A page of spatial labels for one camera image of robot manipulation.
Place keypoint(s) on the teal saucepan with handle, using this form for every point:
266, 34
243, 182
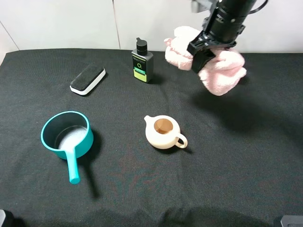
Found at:
69, 136

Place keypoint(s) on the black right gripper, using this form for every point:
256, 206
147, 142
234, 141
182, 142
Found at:
219, 31

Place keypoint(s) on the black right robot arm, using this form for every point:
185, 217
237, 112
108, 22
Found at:
242, 8

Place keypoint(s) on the pink towel with black band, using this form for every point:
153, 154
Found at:
219, 75

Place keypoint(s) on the black and white eraser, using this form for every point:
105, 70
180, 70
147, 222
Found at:
87, 79

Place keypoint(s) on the cream ceramic teapot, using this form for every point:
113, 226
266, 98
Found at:
163, 132

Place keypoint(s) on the black tablecloth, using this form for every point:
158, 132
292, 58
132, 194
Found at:
242, 167

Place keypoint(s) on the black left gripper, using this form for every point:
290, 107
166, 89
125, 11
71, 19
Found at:
3, 218

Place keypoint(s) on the black green pump bottle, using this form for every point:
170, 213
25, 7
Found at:
142, 61

